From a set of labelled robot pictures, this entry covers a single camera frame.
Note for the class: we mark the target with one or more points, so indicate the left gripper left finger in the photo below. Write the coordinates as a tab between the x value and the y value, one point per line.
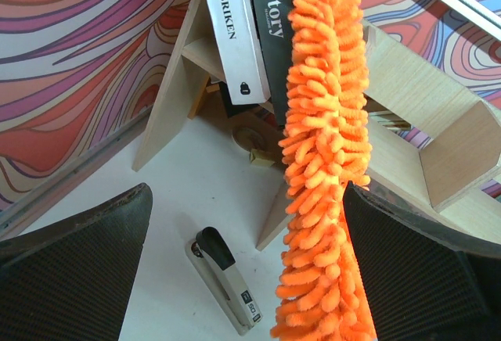
72	279

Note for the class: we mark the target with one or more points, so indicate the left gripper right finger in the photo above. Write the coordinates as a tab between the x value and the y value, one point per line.
423	280

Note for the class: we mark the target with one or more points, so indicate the black and white stapler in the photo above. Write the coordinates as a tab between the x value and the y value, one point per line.
216	265

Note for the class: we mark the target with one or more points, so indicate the orange microfiber duster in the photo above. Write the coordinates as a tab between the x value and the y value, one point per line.
325	148

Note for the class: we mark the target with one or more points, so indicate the white book under magazine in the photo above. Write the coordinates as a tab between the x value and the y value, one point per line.
240	51

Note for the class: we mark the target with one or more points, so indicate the Twins story magazine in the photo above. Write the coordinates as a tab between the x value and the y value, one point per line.
275	35

